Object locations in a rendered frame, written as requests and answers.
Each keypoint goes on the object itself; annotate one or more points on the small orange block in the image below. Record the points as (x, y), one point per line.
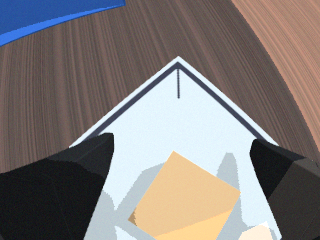
(184, 202)

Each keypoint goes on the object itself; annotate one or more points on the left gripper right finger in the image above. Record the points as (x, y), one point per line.
(291, 185)

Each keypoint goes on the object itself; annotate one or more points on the white square mat with dark border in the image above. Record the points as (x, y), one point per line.
(179, 110)

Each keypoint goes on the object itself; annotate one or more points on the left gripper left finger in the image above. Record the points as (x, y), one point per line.
(55, 198)

